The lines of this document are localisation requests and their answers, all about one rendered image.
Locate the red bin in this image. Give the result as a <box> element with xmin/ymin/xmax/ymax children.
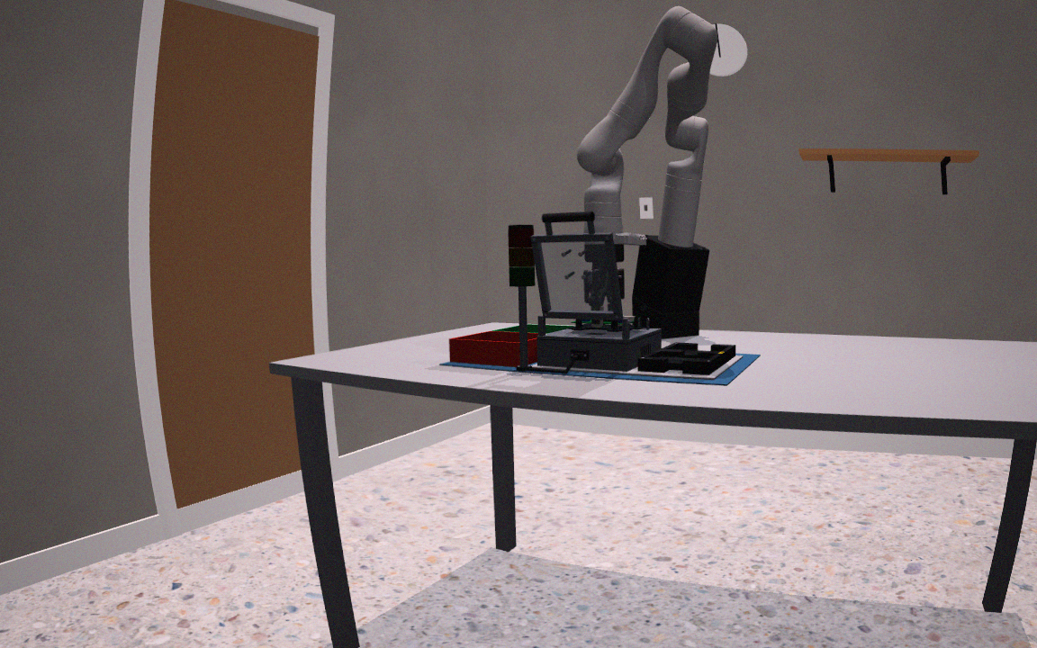
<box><xmin>449</xmin><ymin>331</ymin><xmax>538</xmax><ymax>367</ymax></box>

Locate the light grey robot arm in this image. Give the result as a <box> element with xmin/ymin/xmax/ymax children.
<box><xmin>577</xmin><ymin>6</ymin><xmax>717</xmax><ymax>248</ymax></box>

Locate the green open bin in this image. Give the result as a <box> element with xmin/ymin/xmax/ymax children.
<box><xmin>492</xmin><ymin>323</ymin><xmax>574</xmax><ymax>333</ymax></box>

